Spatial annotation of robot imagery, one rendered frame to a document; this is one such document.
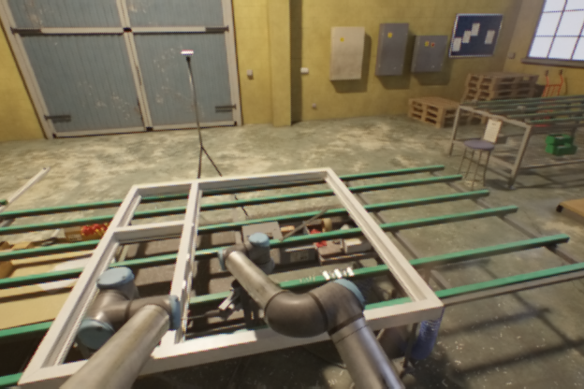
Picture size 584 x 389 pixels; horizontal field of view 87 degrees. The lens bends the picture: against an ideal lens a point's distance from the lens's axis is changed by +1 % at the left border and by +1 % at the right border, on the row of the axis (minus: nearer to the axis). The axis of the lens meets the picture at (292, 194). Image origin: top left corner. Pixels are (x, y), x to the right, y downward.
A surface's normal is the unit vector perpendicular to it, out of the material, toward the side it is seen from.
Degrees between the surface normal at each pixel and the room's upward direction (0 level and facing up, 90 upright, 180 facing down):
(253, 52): 90
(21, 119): 90
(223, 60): 90
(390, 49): 90
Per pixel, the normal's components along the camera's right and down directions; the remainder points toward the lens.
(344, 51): 0.22, 0.45
